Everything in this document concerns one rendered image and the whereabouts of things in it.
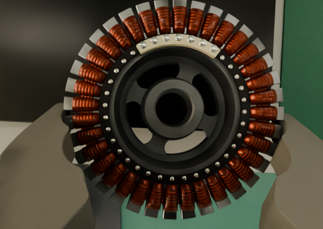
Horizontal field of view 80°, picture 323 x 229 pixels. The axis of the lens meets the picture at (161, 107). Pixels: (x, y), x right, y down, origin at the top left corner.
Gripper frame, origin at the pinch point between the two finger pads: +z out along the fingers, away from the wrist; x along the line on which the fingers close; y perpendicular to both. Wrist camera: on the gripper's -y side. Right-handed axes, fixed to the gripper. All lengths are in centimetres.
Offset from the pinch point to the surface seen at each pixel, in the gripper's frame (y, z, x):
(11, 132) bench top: 6.4, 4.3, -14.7
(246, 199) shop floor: 78, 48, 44
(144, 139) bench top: 6.5, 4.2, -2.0
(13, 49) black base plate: -1.0, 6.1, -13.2
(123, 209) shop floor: 85, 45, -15
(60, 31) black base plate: -2.5, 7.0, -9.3
